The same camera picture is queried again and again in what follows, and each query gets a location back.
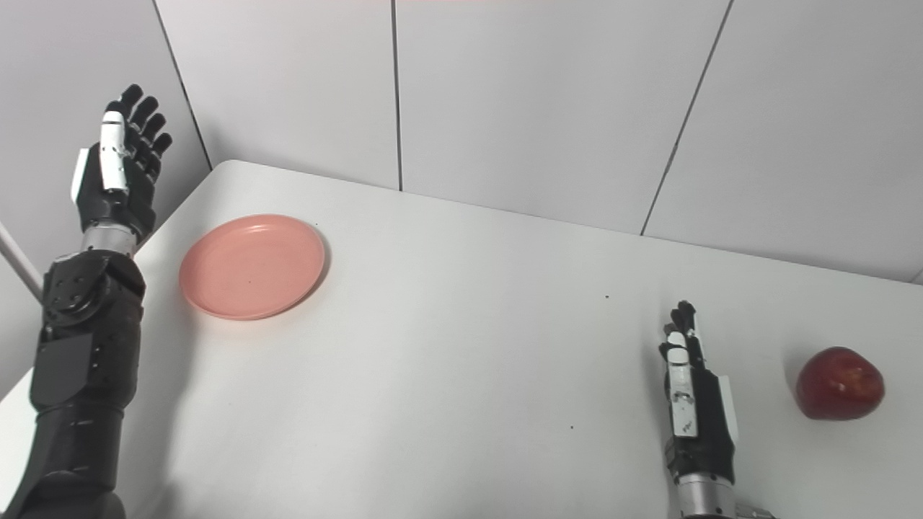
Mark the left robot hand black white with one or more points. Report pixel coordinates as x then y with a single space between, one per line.
119 173

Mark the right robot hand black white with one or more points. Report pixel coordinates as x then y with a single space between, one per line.
696 411

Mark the red apple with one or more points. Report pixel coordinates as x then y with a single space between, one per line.
840 383

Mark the pink round plate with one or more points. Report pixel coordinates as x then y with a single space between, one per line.
252 267

